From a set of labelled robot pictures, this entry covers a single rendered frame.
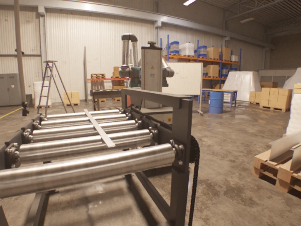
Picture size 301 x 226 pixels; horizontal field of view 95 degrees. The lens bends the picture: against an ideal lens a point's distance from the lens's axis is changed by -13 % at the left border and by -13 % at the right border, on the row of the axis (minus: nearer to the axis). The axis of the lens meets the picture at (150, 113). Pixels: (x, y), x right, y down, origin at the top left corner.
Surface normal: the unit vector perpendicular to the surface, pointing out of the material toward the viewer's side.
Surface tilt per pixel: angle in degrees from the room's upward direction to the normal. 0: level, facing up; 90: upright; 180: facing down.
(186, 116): 90
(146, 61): 90
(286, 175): 90
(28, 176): 48
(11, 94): 90
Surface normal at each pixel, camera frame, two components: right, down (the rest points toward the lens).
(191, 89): 0.00, 0.20
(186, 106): -0.91, 0.08
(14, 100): 0.41, 0.18
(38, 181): 0.40, -0.07
